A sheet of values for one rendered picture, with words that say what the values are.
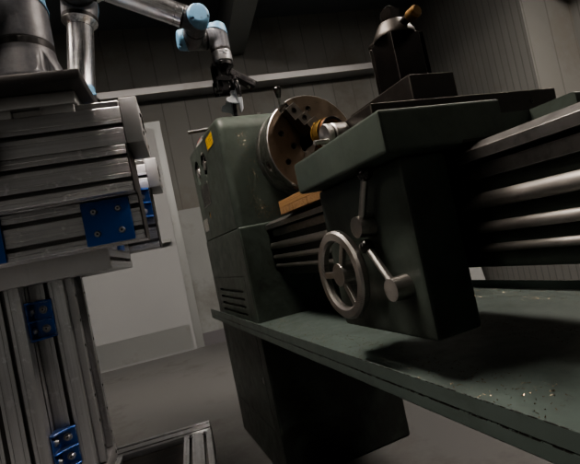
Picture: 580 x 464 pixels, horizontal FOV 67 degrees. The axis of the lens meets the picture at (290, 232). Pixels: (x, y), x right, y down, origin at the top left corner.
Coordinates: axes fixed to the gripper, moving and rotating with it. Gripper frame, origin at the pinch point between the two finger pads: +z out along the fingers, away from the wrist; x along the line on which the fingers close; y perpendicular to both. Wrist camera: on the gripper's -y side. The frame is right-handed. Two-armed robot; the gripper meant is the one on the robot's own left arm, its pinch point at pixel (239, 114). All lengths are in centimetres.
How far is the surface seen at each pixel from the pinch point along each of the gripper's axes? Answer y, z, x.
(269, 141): 3.0, 19.8, 31.9
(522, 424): 18, 75, 122
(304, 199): 6, 42, 55
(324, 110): -18.4, 11.6, 31.8
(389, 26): -1, 17, 92
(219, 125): 13.0, 8.4, 15.6
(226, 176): 13.9, 25.6, 14.8
